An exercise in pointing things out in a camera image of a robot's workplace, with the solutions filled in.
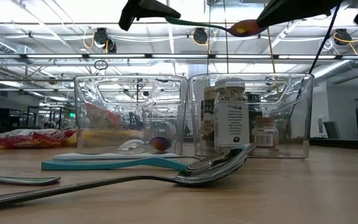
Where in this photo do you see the green spice jar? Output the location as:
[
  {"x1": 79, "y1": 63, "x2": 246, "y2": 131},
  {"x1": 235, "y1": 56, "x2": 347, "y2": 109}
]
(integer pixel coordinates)
[{"x1": 247, "y1": 92, "x2": 264, "y2": 121}]

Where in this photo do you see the small cork-lid jar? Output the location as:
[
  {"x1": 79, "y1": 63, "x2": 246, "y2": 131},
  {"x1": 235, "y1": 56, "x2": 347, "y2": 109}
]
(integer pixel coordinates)
[{"x1": 251, "y1": 116, "x2": 280, "y2": 149}]

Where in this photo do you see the black aluminium frame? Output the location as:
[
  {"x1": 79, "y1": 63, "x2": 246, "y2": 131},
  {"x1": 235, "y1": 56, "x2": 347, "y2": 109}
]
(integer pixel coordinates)
[{"x1": 309, "y1": 138, "x2": 358, "y2": 152}]

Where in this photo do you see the orange snack bag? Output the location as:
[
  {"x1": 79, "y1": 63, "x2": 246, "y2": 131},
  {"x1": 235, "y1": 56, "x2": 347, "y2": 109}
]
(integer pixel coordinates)
[{"x1": 84, "y1": 101, "x2": 122, "y2": 130}]

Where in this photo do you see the yellow cable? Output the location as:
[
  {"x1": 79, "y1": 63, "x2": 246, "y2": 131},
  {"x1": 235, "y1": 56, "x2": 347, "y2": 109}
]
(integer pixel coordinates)
[{"x1": 265, "y1": 26, "x2": 278, "y2": 75}]

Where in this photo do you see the yellow noodle packet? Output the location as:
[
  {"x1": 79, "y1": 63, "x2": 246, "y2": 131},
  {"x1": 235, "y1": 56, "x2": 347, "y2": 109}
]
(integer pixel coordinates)
[{"x1": 65, "y1": 129, "x2": 145, "y2": 149}]

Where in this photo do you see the clear plastic bin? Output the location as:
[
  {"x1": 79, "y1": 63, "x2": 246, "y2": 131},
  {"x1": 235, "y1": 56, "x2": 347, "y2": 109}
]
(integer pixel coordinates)
[
  {"x1": 188, "y1": 72, "x2": 316, "y2": 160},
  {"x1": 73, "y1": 74, "x2": 190, "y2": 156}
]

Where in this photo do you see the black hanging cable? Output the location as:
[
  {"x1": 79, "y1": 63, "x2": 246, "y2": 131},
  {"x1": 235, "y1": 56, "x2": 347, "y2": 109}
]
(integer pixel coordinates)
[{"x1": 223, "y1": 0, "x2": 229, "y2": 75}]

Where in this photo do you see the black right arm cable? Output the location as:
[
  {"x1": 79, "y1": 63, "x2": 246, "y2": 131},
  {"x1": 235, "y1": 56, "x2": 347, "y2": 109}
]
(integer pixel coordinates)
[{"x1": 308, "y1": 0, "x2": 344, "y2": 75}]

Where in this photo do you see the teal plastic spoon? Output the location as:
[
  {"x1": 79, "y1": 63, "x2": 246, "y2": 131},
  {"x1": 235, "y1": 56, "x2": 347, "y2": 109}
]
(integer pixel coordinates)
[{"x1": 41, "y1": 143, "x2": 257, "y2": 172}]

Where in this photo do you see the tan-lid spice jar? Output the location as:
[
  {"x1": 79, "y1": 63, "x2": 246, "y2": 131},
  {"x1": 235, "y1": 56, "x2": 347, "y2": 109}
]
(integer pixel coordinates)
[{"x1": 201, "y1": 85, "x2": 219, "y2": 152}]

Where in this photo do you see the white-lid spice jar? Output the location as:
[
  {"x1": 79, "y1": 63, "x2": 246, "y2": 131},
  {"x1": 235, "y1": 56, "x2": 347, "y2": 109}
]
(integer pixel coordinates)
[{"x1": 213, "y1": 77, "x2": 250, "y2": 148}]

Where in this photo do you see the dark chrome spoon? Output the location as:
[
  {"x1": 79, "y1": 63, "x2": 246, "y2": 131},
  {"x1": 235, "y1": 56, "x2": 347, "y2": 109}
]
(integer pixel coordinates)
[{"x1": 0, "y1": 142, "x2": 257, "y2": 214}]

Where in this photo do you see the black ceiling cord reel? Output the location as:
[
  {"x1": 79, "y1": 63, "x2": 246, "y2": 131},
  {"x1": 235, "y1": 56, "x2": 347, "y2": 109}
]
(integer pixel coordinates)
[
  {"x1": 192, "y1": 27, "x2": 210, "y2": 45},
  {"x1": 333, "y1": 27, "x2": 353, "y2": 47},
  {"x1": 93, "y1": 27, "x2": 117, "y2": 54}
]

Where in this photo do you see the iridescent rainbow metal spoon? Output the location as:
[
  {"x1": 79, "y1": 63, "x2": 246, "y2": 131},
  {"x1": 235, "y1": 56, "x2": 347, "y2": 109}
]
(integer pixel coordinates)
[
  {"x1": 165, "y1": 16, "x2": 269, "y2": 38},
  {"x1": 117, "y1": 136, "x2": 173, "y2": 154},
  {"x1": 0, "y1": 174, "x2": 62, "y2": 187}
]

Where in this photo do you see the silver and red packet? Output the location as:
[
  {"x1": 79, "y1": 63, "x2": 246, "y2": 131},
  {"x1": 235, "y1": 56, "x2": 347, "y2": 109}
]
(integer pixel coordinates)
[{"x1": 0, "y1": 128, "x2": 74, "y2": 151}]

